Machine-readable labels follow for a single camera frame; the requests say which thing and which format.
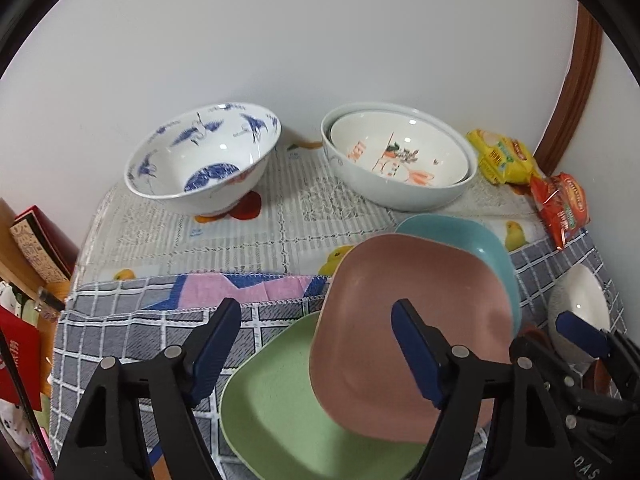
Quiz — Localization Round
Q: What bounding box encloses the grey checkered tablecloth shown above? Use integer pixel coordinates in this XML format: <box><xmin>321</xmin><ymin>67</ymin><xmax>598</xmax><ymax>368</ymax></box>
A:
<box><xmin>49</xmin><ymin>230</ymin><xmax>627</xmax><ymax>456</ymax></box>

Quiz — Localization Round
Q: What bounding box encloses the plain white bowl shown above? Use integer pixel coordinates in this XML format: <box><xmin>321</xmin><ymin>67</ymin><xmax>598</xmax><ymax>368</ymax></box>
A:
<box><xmin>548</xmin><ymin>264</ymin><xmax>611</xmax><ymax>370</ymax></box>

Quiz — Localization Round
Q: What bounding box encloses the brown small bowl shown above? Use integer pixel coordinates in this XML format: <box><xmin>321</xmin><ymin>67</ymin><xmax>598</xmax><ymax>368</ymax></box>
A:
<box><xmin>578</xmin><ymin>360</ymin><xmax>616</xmax><ymax>400</ymax></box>
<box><xmin>518</xmin><ymin>325</ymin><xmax>554</xmax><ymax>353</ymax></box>

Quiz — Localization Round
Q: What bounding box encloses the wooden furniture piece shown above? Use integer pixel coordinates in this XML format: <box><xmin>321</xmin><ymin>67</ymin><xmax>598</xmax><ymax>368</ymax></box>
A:
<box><xmin>0</xmin><ymin>198</ymin><xmax>44</xmax><ymax>300</ymax></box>

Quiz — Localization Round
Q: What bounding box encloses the lemon print inner bowl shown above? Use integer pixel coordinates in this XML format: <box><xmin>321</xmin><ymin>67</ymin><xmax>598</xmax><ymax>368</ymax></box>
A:
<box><xmin>330</xmin><ymin>110</ymin><xmax>470</xmax><ymax>188</ymax></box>

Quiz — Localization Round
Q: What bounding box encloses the large white outer bowl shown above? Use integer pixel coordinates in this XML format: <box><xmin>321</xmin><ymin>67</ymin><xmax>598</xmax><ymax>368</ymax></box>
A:
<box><xmin>320</xmin><ymin>102</ymin><xmax>477</xmax><ymax>212</ymax></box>

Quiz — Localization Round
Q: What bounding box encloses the red chips bag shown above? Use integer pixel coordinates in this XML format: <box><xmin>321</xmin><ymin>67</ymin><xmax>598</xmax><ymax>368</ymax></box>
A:
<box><xmin>529</xmin><ymin>172</ymin><xmax>590</xmax><ymax>250</ymax></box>

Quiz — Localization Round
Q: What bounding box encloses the blue crane pattern bowl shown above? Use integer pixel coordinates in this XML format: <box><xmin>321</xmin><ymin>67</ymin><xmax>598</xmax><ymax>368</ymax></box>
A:
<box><xmin>124</xmin><ymin>102</ymin><xmax>282</xmax><ymax>217</ymax></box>

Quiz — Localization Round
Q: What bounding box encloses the brown wooden door frame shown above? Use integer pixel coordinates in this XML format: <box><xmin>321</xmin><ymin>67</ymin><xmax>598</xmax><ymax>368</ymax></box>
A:
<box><xmin>534</xmin><ymin>3</ymin><xmax>603</xmax><ymax>174</ymax></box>

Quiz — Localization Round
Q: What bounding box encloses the green square plate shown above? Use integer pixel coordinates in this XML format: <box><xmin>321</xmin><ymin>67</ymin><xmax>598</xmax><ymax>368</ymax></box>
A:
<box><xmin>219</xmin><ymin>313</ymin><xmax>423</xmax><ymax>479</ymax></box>

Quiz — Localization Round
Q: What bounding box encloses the red paper bag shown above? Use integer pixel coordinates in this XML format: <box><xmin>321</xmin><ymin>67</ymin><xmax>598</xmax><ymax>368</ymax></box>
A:
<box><xmin>0</xmin><ymin>308</ymin><xmax>41</xmax><ymax>411</ymax></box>

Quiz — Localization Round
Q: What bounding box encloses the yellow chips bag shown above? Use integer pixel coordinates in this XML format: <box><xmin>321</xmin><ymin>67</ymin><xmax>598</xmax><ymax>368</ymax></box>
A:
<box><xmin>466</xmin><ymin>129</ymin><xmax>539</xmax><ymax>185</ymax></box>

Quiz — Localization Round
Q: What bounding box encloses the pink square plate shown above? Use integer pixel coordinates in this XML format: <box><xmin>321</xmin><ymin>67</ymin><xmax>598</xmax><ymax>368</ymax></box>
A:
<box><xmin>309</xmin><ymin>234</ymin><xmax>513</xmax><ymax>443</ymax></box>

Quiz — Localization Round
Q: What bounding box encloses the light blue square plate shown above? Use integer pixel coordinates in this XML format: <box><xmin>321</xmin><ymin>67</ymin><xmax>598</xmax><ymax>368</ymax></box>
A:
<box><xmin>395</xmin><ymin>214</ymin><xmax>522</xmax><ymax>336</ymax></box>

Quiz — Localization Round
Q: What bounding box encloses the patterned red box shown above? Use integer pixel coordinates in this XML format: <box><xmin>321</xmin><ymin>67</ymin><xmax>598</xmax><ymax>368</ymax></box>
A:
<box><xmin>10</xmin><ymin>205</ymin><xmax>79</xmax><ymax>284</ymax></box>

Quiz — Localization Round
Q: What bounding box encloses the white printed table cover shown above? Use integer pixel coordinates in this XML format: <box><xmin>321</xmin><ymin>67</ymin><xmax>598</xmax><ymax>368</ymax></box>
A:
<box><xmin>69</xmin><ymin>131</ymin><xmax>557</xmax><ymax>286</ymax></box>

